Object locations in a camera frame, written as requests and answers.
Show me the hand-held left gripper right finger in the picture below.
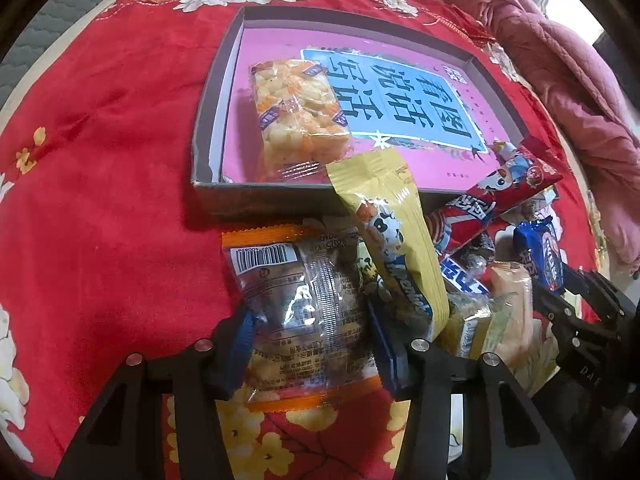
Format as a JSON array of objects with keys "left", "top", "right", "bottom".
[{"left": 365, "top": 297, "right": 576, "bottom": 480}]

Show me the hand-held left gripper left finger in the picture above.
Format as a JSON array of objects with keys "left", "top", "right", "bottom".
[{"left": 55, "top": 309, "right": 261, "bottom": 480}]

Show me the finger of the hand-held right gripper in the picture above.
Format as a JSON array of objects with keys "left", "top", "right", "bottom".
[
  {"left": 530, "top": 280, "right": 582, "bottom": 342},
  {"left": 562, "top": 264, "right": 630, "bottom": 318}
]

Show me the pale orange snack packet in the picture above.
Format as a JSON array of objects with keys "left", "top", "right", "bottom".
[{"left": 487, "top": 262, "right": 537, "bottom": 391}]

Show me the blue cookie packet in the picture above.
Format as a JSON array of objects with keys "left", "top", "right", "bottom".
[{"left": 512, "top": 212, "right": 567, "bottom": 293}]

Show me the orange-edged clear snack packet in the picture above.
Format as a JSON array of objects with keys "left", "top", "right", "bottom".
[{"left": 221, "top": 217, "right": 396, "bottom": 413}]

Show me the yellow-green snack packet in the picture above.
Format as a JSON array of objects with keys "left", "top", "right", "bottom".
[{"left": 440, "top": 297, "right": 511, "bottom": 361}]

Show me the brown cake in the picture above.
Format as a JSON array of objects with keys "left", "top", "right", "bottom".
[{"left": 465, "top": 232, "right": 497, "bottom": 267}]

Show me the long red snack packet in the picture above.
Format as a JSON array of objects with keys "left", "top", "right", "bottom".
[{"left": 425, "top": 141, "right": 563, "bottom": 256}]

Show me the grey cardboard box tray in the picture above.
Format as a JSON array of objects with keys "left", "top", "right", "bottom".
[{"left": 190, "top": 6, "right": 528, "bottom": 218}]

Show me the yellow snack packet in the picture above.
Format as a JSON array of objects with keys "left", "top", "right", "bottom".
[{"left": 326, "top": 149, "right": 451, "bottom": 341}]

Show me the pink quilt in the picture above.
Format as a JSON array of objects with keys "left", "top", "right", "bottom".
[{"left": 432, "top": 0, "right": 640, "bottom": 277}]

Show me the red floral blanket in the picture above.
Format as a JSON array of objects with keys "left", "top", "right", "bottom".
[{"left": 0, "top": 0, "right": 616, "bottom": 480}]

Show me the large rice cracker packet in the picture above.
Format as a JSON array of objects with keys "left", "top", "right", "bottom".
[{"left": 248, "top": 58, "right": 356, "bottom": 183}]

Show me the grey mattress pad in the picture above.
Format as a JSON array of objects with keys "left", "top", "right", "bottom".
[{"left": 0, "top": 0, "right": 168, "bottom": 78}]

